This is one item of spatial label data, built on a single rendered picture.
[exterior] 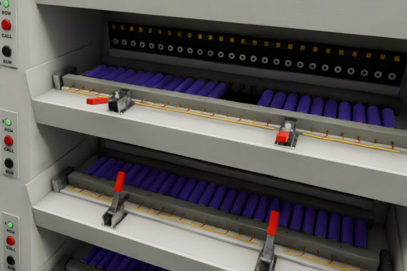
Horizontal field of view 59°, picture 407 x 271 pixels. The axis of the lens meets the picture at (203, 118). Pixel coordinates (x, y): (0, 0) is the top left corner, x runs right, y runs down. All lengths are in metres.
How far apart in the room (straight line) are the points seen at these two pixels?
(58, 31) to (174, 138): 0.30
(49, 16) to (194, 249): 0.46
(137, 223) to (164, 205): 0.05
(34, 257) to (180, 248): 0.31
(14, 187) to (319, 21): 0.59
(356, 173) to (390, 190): 0.04
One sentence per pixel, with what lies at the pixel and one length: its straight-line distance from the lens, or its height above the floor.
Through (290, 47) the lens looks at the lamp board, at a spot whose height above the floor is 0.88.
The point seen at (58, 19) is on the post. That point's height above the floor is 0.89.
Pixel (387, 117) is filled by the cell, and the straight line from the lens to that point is 0.58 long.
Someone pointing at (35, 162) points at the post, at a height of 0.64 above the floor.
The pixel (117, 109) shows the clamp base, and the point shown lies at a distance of 0.57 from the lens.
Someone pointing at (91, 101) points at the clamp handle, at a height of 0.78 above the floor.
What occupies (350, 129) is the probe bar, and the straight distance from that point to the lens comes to 0.53.
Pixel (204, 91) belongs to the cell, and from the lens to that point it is 0.59.
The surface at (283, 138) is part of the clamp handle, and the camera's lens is 0.43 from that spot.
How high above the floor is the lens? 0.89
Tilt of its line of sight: 13 degrees down
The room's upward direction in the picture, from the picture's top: 6 degrees clockwise
